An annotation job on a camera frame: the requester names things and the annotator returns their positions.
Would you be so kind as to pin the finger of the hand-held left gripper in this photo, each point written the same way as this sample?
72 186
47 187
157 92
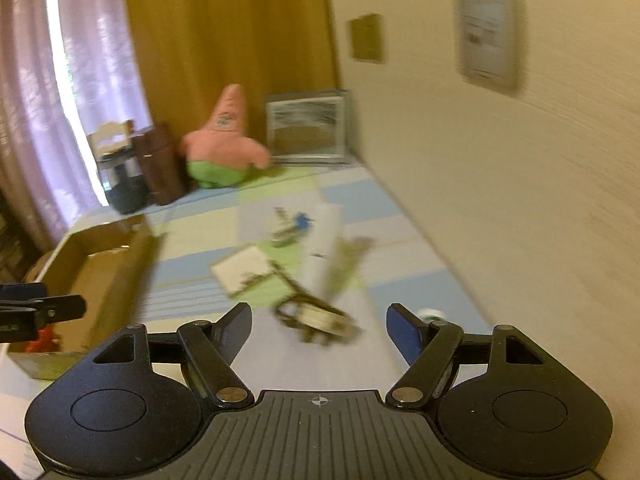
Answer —
55 306

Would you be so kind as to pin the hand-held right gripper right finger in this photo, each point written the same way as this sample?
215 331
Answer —
400 330

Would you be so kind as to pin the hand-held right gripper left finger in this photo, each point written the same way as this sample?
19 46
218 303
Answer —
236 324

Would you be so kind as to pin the small white cap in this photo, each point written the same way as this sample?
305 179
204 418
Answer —
432 315

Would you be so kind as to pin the red object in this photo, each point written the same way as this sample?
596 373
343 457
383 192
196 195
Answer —
44 341

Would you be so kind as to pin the white shallow box tray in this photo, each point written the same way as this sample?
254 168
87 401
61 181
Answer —
240 269

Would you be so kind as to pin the cardboard box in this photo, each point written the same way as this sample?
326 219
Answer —
110 270

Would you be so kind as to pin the checked bed sheet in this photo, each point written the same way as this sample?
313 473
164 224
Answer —
410 260

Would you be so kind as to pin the wooden shelf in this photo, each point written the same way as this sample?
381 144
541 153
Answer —
12 245

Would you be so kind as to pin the white power adapter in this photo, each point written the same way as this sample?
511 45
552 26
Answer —
285 231

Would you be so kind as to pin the blue binder clip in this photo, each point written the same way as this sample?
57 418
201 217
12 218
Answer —
302 220

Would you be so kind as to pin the dark glass jar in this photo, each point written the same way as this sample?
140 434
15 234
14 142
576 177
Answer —
127 190

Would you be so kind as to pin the brown wooden container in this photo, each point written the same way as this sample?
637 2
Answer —
160 165

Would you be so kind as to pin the pink starfish plush toy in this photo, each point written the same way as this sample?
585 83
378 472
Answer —
220 147

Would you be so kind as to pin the small pale wooden chair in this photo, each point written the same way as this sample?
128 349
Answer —
112 135

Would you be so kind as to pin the purple sheer curtain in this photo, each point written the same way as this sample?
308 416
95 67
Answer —
45 85

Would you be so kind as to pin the yellow curtain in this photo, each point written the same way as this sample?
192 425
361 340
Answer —
225 25

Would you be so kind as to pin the glass picture frame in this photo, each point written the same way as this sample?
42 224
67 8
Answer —
305 127

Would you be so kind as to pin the gold wall plate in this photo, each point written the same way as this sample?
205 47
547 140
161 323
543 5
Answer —
366 37

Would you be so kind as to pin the grey wall panel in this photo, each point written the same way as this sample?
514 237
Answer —
487 40

